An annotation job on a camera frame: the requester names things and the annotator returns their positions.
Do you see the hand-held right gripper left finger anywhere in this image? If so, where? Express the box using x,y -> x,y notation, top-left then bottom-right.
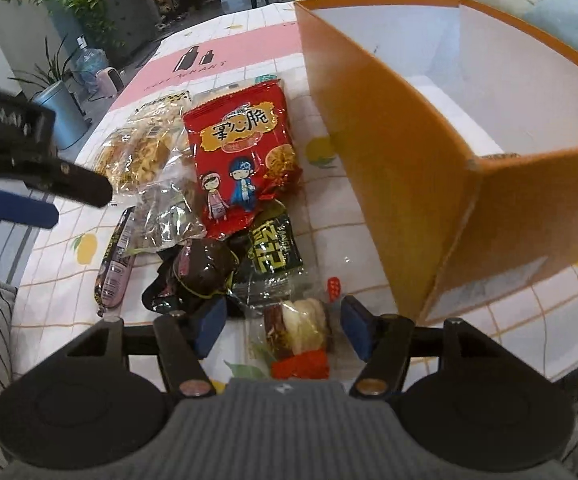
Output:
66,300 -> 228,400

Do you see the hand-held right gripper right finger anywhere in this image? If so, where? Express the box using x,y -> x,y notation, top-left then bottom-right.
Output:
340,295 -> 501,399

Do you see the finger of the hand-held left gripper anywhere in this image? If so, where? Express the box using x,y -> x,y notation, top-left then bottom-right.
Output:
0,180 -> 60,231
0,81 -> 114,208

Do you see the small clear red snack packet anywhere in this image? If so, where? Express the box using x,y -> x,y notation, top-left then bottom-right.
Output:
246,280 -> 342,381

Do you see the yellow pastry packet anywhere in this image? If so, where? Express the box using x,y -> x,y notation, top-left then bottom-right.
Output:
94,125 -> 190,193

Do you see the orange paper bag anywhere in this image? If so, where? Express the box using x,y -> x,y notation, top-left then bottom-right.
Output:
294,0 -> 578,326

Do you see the blue trash can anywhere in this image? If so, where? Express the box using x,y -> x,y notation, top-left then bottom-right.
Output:
33,80 -> 90,150

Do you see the dark brown snack packet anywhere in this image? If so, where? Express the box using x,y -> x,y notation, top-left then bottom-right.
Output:
141,237 -> 242,318

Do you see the pink white checked tablecloth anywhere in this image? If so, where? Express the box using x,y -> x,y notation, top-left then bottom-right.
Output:
9,0 -> 578,396

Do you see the clear nut packet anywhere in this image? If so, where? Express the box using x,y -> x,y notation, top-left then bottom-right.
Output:
126,180 -> 207,256

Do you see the dark sausage stick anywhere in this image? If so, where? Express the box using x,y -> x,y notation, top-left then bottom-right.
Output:
94,206 -> 137,317

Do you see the black yellow snack packet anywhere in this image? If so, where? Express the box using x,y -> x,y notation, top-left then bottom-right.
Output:
231,212 -> 315,311

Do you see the pink small heater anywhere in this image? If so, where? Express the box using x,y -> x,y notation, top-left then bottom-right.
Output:
96,67 -> 124,95

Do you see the green potted plant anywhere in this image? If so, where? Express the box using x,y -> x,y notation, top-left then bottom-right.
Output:
9,35 -> 78,97

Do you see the large water bottle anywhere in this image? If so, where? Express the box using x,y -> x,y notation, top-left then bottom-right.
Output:
75,45 -> 110,79

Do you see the red snack bag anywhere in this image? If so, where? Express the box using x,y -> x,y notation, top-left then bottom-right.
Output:
183,80 -> 304,240

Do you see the dark cabinet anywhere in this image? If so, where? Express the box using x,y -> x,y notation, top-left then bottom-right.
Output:
81,0 -> 163,61

